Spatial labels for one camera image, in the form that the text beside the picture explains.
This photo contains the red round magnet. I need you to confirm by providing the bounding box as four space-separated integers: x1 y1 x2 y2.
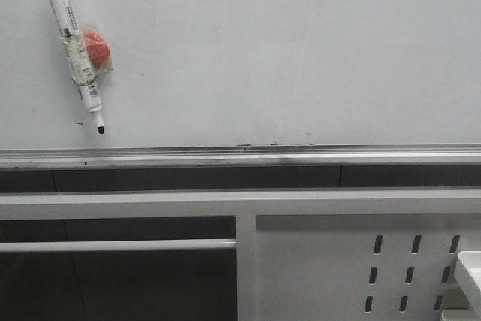
82 23 113 74

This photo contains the white whiteboard marker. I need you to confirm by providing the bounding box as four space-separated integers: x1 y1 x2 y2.
49 0 104 135

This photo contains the white whiteboard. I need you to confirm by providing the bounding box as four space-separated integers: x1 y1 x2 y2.
1 0 480 169

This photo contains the white metal whiteboard stand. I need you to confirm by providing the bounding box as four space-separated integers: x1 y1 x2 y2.
1 188 480 320

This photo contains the white plastic tray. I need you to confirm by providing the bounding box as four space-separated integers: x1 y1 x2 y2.
440 251 480 320

